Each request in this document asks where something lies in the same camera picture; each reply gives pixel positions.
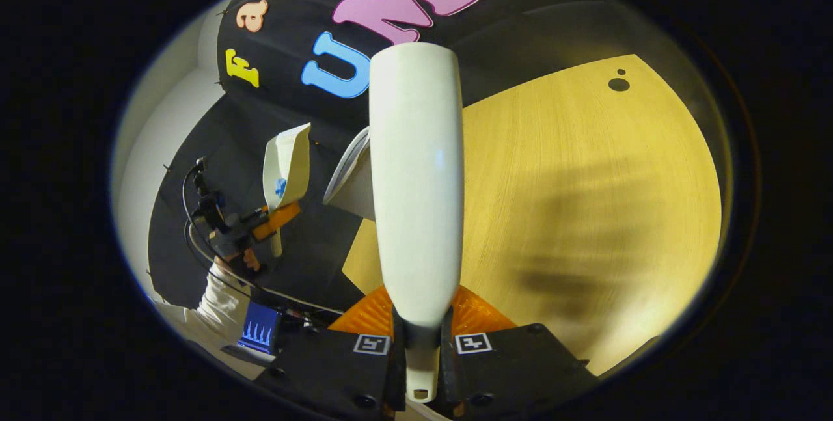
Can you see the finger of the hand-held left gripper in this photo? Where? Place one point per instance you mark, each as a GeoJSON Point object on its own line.
{"type": "Point", "coordinates": [280, 218]}

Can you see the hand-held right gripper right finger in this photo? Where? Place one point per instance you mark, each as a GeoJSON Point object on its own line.
{"type": "Point", "coordinates": [514, 369]}

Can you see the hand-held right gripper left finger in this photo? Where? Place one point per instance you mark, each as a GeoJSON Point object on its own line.
{"type": "Point", "coordinates": [325, 369]}

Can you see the white dustpan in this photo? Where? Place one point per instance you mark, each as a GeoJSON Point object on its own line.
{"type": "Point", "coordinates": [289, 154]}

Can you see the white garbage bin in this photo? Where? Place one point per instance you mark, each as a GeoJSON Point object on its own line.
{"type": "Point", "coordinates": [355, 187]}

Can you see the small white broom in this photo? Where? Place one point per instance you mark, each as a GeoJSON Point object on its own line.
{"type": "Point", "coordinates": [416, 180]}

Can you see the wooden desktop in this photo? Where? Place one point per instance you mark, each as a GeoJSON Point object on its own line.
{"type": "Point", "coordinates": [586, 180]}

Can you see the small blue screen device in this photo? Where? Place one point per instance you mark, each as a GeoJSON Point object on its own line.
{"type": "Point", "coordinates": [259, 330]}

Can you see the black backdrop cloth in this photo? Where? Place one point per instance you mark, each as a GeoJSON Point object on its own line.
{"type": "Point", "coordinates": [293, 115]}

